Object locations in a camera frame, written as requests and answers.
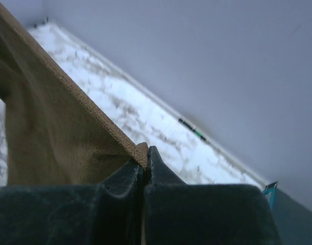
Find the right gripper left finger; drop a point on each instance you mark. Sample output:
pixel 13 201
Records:
pixel 104 213

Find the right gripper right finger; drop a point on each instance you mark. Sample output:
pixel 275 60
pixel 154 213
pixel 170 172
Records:
pixel 179 213

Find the brown cloth napkin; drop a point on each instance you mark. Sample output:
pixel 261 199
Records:
pixel 55 133

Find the green black marker pen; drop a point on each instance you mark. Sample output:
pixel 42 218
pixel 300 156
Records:
pixel 192 129

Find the dark teal flat box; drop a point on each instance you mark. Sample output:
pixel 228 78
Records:
pixel 294 222

